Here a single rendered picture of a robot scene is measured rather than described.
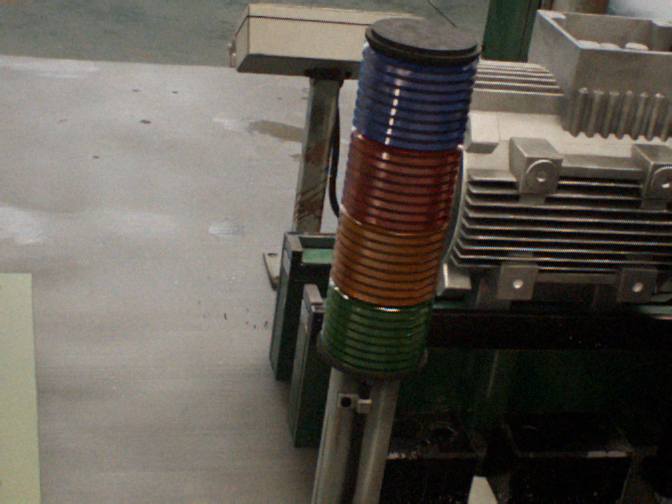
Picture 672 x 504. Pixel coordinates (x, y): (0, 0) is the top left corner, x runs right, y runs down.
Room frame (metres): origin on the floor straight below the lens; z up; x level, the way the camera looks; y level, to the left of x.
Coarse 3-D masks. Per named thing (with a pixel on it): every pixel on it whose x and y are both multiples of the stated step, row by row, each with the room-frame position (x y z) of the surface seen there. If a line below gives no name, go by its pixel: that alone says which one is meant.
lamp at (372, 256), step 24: (336, 240) 0.62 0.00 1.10; (360, 240) 0.60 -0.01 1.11; (384, 240) 0.60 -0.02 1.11; (408, 240) 0.60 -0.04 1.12; (432, 240) 0.60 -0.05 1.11; (336, 264) 0.61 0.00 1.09; (360, 264) 0.60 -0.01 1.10; (384, 264) 0.60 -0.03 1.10; (408, 264) 0.60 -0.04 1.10; (432, 264) 0.61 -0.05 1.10; (360, 288) 0.60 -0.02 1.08; (384, 288) 0.60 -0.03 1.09; (408, 288) 0.60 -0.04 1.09; (432, 288) 0.61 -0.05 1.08
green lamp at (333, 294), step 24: (336, 288) 0.61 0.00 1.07; (336, 312) 0.61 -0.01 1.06; (360, 312) 0.60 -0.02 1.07; (384, 312) 0.60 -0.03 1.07; (408, 312) 0.60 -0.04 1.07; (336, 336) 0.60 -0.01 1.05; (360, 336) 0.60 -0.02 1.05; (384, 336) 0.60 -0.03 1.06; (408, 336) 0.60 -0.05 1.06; (336, 360) 0.60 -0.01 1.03; (360, 360) 0.60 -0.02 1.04; (384, 360) 0.60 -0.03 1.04; (408, 360) 0.60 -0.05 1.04
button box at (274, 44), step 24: (240, 24) 1.17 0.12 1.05; (264, 24) 1.13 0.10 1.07; (288, 24) 1.14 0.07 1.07; (312, 24) 1.14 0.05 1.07; (336, 24) 1.15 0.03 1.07; (360, 24) 1.16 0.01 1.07; (240, 48) 1.15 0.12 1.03; (264, 48) 1.12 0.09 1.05; (288, 48) 1.13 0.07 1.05; (312, 48) 1.13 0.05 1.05; (336, 48) 1.14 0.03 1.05; (360, 48) 1.15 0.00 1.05; (240, 72) 1.17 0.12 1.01; (264, 72) 1.17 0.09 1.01; (288, 72) 1.17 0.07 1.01
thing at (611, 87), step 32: (544, 32) 0.99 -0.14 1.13; (576, 32) 1.02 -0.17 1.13; (608, 32) 1.03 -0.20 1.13; (640, 32) 1.03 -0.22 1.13; (544, 64) 0.98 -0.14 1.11; (576, 64) 0.92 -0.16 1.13; (608, 64) 0.92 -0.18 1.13; (640, 64) 0.93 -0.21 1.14; (576, 96) 0.92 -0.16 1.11; (608, 96) 0.93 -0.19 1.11; (640, 96) 0.93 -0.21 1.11; (576, 128) 0.92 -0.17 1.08; (608, 128) 0.92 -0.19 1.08; (640, 128) 0.93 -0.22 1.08
